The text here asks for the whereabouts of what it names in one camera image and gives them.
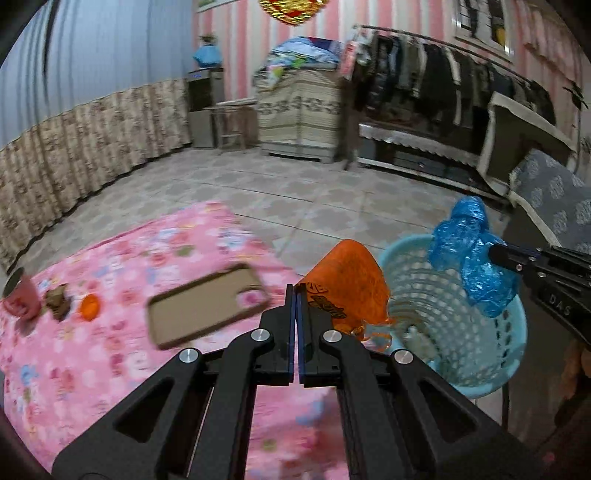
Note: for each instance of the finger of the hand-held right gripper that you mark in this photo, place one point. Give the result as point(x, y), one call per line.
point(512, 258)

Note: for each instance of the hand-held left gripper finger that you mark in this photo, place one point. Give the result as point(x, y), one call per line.
point(301, 332)
point(290, 327)

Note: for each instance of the blue plastic bag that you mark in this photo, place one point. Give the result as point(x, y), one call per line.
point(466, 244)

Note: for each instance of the orange mesh bag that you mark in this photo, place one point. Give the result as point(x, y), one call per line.
point(351, 277)

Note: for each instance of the light blue plastic basket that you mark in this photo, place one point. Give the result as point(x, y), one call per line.
point(443, 369)

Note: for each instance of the brown scrap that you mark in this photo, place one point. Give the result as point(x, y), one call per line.
point(57, 302)

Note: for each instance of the person's right forearm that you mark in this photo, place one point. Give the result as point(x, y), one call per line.
point(577, 374)

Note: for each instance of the grey patterned chair cover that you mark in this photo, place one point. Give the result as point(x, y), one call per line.
point(558, 194)

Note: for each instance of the brown phone case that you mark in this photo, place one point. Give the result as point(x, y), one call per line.
point(198, 309)

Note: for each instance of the dark cover with beige trim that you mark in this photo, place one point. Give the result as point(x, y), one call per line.
point(521, 138)

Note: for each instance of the low cabinet with lace cloth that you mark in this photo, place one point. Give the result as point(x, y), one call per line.
point(415, 147)

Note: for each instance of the row of hanging clothes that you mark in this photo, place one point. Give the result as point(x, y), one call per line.
point(438, 83)

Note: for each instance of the orange bottle cap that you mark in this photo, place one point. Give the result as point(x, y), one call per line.
point(90, 307)

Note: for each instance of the pink printed blanket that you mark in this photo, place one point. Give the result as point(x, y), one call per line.
point(92, 369)

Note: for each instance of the small wooden stool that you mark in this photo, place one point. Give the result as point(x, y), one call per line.
point(231, 124)

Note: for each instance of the cloth covered cabinet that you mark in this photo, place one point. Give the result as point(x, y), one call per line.
point(300, 115)

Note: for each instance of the grey water dispenser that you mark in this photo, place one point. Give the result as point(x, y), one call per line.
point(203, 110)

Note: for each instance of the metal clothes rack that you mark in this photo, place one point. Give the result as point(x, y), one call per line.
point(415, 37)

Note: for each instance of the pink hanging garment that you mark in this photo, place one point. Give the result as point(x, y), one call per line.
point(349, 57)

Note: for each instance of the pink cup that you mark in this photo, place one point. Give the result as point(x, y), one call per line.
point(22, 300)

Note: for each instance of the pile of bedding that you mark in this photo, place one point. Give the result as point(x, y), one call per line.
point(304, 50)

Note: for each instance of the blue and floral curtain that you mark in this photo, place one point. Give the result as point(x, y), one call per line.
point(92, 129)

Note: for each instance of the red and gold lantern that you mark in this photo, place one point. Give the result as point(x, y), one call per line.
point(293, 9)

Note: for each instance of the black wall ornament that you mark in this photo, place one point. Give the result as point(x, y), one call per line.
point(576, 94)

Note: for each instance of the white wall frame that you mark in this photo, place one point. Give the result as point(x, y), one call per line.
point(485, 27)

